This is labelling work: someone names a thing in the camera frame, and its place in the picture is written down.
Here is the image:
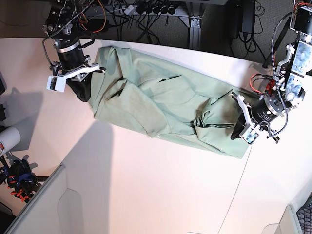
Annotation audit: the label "light green T-shirt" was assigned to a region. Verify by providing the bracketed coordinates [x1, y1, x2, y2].
[89, 47, 248, 158]

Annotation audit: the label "white partition panel left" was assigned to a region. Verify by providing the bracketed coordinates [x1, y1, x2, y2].
[0, 164, 110, 234]

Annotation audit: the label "white partition panel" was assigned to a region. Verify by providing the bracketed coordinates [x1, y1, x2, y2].
[0, 164, 110, 234]
[262, 205, 302, 234]

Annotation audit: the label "black power strip with plugs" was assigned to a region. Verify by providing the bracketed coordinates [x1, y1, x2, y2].
[112, 5, 188, 17]

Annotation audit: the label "black clamps with orange tips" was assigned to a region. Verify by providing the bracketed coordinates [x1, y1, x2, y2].
[0, 156, 38, 203]

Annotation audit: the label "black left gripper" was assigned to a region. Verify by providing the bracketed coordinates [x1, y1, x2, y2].
[230, 97, 293, 140]

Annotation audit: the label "black power adapter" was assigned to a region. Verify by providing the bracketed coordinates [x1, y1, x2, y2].
[241, 0, 255, 34]
[225, 0, 240, 39]

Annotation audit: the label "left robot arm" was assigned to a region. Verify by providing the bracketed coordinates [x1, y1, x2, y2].
[231, 0, 312, 144]

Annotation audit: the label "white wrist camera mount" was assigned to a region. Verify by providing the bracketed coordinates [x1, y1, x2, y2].
[46, 63, 106, 93]
[230, 92, 260, 145]

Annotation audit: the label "black power adapter left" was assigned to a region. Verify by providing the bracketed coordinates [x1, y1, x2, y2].
[225, 0, 240, 39]

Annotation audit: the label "white paper roll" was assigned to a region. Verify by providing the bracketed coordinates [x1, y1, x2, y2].
[0, 126, 21, 156]

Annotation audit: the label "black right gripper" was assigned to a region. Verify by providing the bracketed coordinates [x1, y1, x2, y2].
[66, 72, 93, 102]

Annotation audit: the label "white partition panel right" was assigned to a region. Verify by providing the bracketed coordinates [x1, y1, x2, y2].
[262, 205, 302, 234]

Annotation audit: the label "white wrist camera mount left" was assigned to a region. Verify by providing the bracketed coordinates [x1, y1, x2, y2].
[230, 92, 260, 145]

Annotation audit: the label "aluminium table leg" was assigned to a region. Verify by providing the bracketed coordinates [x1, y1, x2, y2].
[180, 2, 204, 50]

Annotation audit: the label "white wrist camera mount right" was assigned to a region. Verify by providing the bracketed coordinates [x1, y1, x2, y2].
[46, 63, 106, 93]

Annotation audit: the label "black power adapter right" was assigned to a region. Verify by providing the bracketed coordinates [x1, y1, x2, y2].
[241, 0, 255, 34]

